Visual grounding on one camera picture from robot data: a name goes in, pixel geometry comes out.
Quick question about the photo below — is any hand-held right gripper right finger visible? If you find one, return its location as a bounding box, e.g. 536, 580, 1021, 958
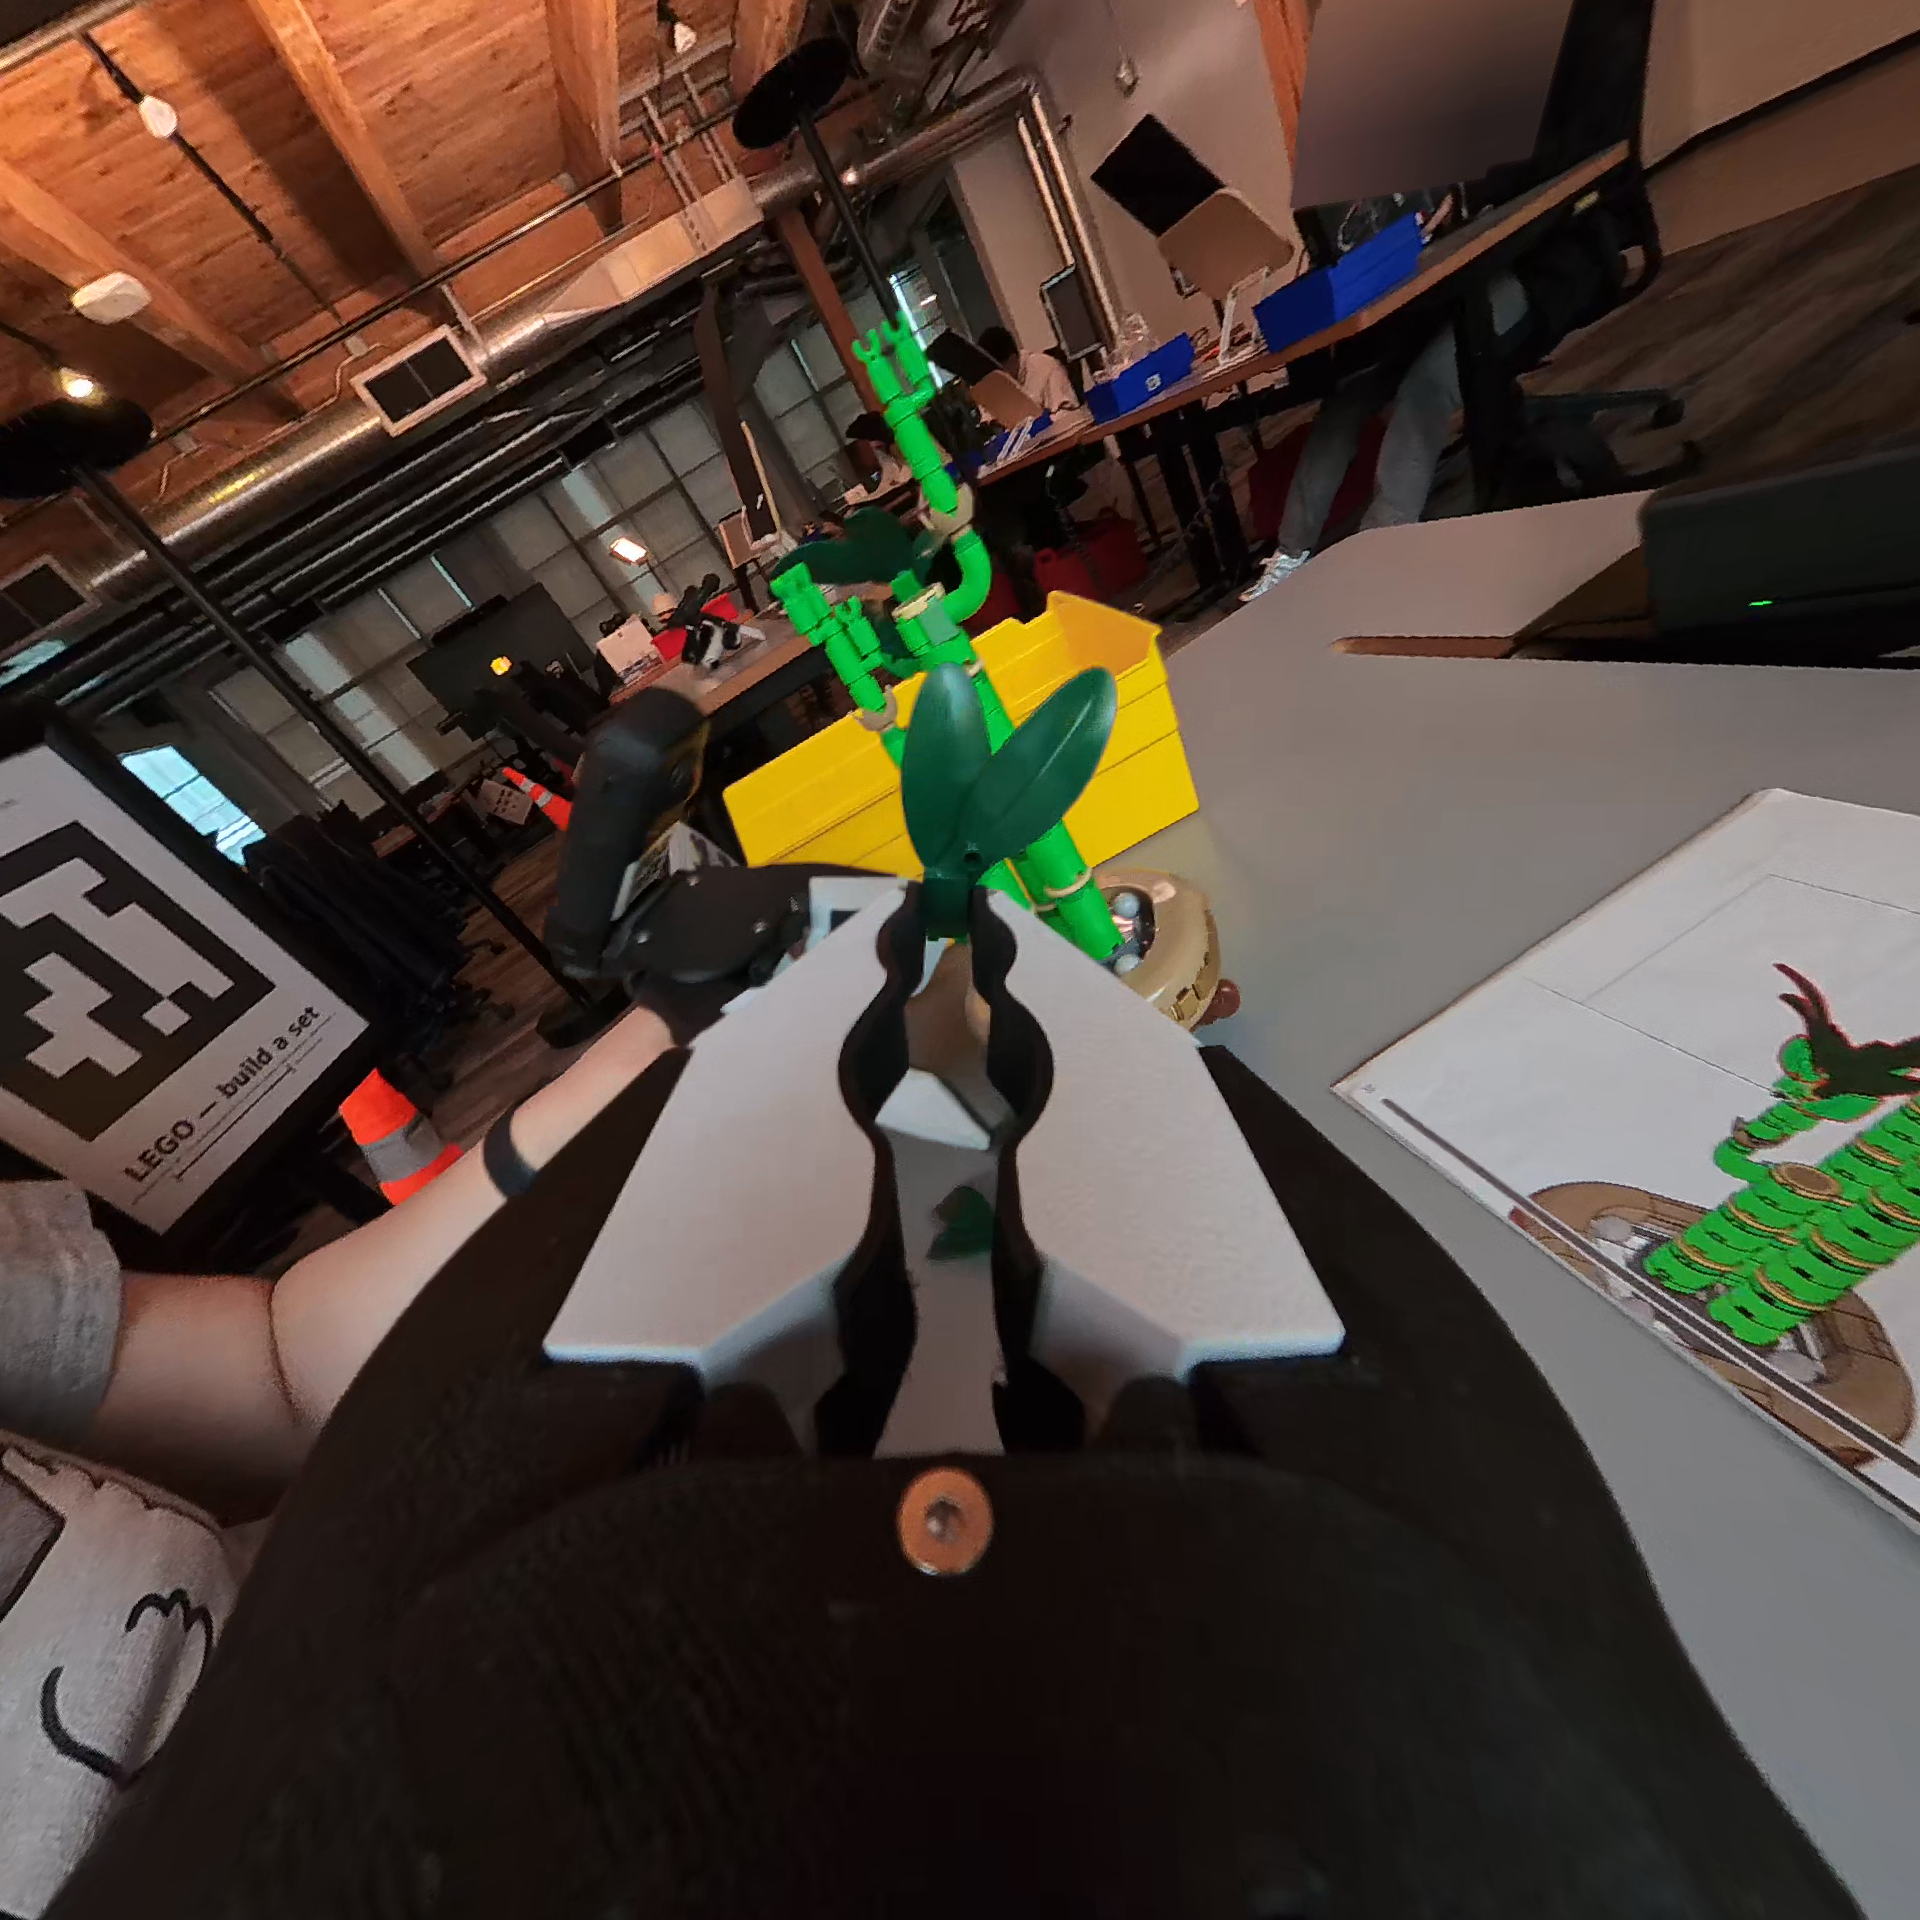
971, 884, 1346, 1456

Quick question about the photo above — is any person's printed shirt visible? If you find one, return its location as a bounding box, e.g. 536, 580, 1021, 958
0, 1176, 266, 1920

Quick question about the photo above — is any black office chair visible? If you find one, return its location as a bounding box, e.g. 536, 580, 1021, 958
1476, 151, 1696, 504

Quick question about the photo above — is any person's left hand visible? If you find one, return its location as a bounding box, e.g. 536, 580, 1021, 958
509, 1006, 696, 1190

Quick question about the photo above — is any black device with green lights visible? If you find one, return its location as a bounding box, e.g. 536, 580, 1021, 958
1640, 448, 1920, 641

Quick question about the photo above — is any green lego bamboo plant model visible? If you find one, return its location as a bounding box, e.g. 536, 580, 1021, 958
769, 320, 1241, 1040

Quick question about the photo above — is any person's left forearm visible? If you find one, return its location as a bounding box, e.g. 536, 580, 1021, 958
270, 1125, 518, 1424

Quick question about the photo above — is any lego instruction booklet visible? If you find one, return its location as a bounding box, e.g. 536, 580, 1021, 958
1333, 786, 1920, 1536

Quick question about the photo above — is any small blue bin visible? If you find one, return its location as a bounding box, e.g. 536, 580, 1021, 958
1084, 334, 1197, 422

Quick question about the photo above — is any black monitor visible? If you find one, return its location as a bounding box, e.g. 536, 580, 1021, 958
408, 584, 578, 722

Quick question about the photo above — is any silver ventilation duct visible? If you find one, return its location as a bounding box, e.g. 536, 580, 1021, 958
89, 65, 1052, 557

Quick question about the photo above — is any white ceiling vent grille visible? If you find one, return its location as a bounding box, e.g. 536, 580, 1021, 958
353, 326, 489, 436

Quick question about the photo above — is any long wooden desk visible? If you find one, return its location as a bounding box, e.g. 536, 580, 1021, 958
960, 142, 1636, 600

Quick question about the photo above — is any yellow plastic bin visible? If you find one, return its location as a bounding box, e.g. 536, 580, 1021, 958
724, 589, 1201, 874

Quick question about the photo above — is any tablet on white stand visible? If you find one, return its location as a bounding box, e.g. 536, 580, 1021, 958
1093, 111, 1299, 302

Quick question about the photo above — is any large blue bin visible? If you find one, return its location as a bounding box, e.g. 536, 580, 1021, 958
1252, 214, 1425, 351

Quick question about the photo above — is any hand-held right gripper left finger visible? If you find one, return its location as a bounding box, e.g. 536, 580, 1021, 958
544, 884, 922, 1456

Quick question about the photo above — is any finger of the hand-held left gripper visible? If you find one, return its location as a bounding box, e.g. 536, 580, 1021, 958
877, 1068, 1010, 1153
796, 877, 905, 965

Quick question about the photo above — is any black white marker sign board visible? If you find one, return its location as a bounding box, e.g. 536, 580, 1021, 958
0, 735, 370, 1233

